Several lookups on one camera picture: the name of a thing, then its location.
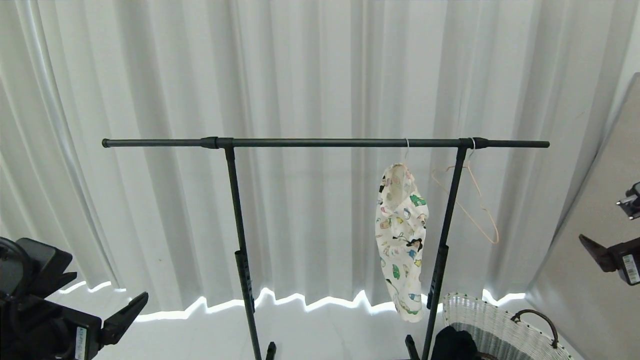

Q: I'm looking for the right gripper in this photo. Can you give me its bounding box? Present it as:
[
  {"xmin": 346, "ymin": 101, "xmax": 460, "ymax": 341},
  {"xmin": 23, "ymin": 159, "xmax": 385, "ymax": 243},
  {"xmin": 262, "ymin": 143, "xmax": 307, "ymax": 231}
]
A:
[{"xmin": 579, "ymin": 234, "xmax": 640, "ymax": 287}]

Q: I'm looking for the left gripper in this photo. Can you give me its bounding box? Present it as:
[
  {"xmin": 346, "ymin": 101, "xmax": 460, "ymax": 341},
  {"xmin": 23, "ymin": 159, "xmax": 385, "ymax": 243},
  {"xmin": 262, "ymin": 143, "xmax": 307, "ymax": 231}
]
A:
[{"xmin": 0, "ymin": 291, "xmax": 149, "ymax": 360}]

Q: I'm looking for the black garment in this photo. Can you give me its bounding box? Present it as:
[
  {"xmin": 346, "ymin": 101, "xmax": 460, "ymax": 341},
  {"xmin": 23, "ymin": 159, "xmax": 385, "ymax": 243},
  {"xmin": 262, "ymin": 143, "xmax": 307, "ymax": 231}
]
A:
[{"xmin": 431, "ymin": 325, "xmax": 482, "ymax": 360}]

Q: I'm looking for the cream printed garment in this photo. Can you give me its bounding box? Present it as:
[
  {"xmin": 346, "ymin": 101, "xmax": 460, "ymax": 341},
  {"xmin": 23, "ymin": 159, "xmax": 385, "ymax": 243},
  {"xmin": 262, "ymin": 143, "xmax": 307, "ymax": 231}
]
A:
[{"xmin": 375, "ymin": 163, "xmax": 430, "ymax": 323}]

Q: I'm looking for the white laundry basket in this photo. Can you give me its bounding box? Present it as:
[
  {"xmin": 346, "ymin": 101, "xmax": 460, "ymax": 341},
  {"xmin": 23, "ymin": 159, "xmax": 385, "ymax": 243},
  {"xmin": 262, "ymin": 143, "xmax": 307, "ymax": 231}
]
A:
[{"xmin": 442, "ymin": 293, "xmax": 573, "ymax": 360}]

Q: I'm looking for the black clothes rack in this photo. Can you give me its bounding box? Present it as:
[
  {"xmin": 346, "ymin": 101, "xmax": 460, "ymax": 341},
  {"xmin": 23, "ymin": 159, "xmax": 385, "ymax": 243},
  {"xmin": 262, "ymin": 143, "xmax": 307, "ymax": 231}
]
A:
[{"xmin": 101, "ymin": 136, "xmax": 551, "ymax": 360}]

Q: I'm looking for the white curtain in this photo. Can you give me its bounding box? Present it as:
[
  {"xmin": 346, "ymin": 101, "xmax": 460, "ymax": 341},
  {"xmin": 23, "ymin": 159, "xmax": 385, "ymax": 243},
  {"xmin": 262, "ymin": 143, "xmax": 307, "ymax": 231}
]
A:
[{"xmin": 0, "ymin": 0, "xmax": 640, "ymax": 316}]

